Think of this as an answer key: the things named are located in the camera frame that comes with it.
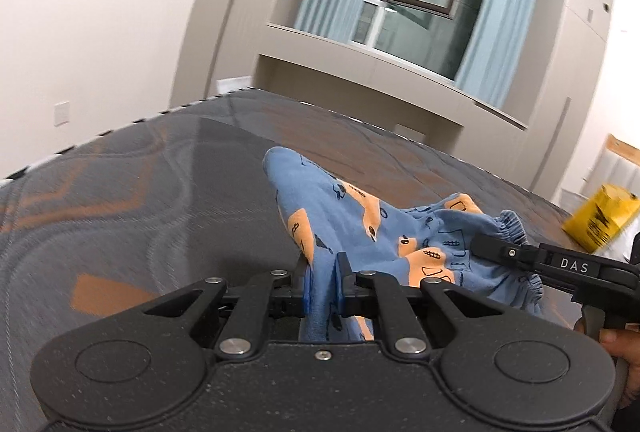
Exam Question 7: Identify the wooden padded headboard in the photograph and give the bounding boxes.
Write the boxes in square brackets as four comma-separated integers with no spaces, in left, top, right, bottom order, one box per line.
[580,133,640,205]

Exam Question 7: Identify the yellow shopping bag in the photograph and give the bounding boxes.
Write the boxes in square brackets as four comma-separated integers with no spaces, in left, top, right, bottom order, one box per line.
[562,183,640,255]

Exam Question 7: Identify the grey orange quilted mattress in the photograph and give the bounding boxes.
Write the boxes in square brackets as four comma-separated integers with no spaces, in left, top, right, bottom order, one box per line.
[0,88,583,432]

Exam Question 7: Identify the person's right hand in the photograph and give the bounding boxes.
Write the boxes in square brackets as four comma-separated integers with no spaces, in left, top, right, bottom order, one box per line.
[573,318,640,409]

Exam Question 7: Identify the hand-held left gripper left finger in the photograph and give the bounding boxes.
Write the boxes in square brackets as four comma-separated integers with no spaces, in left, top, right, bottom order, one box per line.
[142,253,314,359]

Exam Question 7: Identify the beige window bench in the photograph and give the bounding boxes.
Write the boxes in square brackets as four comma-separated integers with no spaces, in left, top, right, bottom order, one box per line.
[252,22,530,149]

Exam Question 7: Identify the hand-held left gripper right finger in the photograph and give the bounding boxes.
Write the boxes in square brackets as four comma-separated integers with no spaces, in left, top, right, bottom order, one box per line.
[334,252,502,359]

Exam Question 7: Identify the beige tall cabinet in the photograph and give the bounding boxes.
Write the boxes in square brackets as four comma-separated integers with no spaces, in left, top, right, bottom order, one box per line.
[169,0,332,109]

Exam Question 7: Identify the beige wardrobe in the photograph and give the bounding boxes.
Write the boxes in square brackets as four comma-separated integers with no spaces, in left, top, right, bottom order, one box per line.
[529,0,619,209]

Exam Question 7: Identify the blue orange printed pants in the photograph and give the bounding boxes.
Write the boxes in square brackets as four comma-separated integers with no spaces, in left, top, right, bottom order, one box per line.
[262,146,546,344]

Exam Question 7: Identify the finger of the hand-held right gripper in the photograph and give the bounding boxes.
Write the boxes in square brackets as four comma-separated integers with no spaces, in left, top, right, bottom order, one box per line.
[471,233,545,273]

